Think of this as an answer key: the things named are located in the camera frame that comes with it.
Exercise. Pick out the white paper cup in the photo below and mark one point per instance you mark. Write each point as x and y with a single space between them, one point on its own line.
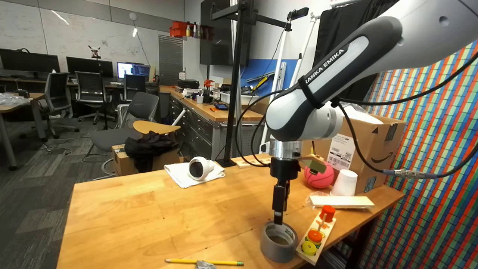
345 183

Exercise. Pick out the black pole stand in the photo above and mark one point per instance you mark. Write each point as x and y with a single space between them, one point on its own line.
236 100

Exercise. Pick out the grey office chair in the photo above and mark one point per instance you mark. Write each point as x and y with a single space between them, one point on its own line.
143 107

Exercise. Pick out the light wooden block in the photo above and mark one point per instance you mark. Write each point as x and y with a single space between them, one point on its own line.
348 203

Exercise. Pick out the round wooden chair tablet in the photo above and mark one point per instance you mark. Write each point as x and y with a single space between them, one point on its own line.
154 128

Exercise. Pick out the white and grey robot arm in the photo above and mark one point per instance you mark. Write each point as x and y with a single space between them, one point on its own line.
308 110

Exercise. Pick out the white tripod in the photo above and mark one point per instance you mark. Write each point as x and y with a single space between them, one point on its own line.
281 61

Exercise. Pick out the colourful woven backdrop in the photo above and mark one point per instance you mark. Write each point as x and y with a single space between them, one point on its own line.
438 225

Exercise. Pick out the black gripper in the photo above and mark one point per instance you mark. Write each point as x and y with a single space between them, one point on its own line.
284 173

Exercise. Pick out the pink basketball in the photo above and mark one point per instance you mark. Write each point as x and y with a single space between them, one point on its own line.
318 180

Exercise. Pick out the orange round peg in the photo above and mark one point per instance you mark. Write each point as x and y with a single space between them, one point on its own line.
314 237

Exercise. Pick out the blue board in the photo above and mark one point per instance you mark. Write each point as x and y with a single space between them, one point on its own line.
258 70

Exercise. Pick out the black wall screen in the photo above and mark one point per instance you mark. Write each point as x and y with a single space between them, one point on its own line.
217 35

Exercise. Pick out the lit computer monitor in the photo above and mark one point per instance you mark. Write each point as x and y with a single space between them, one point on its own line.
133 70

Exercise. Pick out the white cloth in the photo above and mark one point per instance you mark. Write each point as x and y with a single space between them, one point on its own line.
179 177

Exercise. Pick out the black mesh office chair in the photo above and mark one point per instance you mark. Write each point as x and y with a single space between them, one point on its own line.
90 85

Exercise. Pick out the wooden-top workbench with drawers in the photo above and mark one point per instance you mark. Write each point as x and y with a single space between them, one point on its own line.
194 129

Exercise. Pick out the grey tape roll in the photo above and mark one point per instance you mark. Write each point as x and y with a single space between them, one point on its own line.
276 252

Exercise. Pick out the red box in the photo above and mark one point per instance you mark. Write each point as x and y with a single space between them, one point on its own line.
178 29

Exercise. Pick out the red-orange round peg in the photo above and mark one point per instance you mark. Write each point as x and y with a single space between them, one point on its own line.
327 213

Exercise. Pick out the wooden office desk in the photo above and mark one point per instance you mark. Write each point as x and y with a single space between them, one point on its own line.
19 106

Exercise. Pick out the grey cabinet door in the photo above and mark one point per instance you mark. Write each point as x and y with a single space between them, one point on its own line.
170 61

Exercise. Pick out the black bag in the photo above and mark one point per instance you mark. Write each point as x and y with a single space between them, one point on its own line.
149 147

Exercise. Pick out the white cup with dark interior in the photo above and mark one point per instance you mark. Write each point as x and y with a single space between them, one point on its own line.
206 165

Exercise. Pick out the black hanging cloth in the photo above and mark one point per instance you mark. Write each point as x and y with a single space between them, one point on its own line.
338 25

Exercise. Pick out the black camera on stand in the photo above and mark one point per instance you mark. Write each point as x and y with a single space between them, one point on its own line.
297 14

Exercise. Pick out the printed cardboard shipping box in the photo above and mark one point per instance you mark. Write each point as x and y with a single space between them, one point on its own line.
378 150

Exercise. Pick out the yellow pencil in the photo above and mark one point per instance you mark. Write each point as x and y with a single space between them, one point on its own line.
224 262

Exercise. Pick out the wide black monitor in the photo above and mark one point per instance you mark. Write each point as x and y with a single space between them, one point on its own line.
30 61

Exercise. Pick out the yellow round peg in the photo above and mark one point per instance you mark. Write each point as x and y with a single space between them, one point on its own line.
308 248

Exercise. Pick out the cardboard box with black bag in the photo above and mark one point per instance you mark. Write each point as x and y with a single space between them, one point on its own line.
120 162

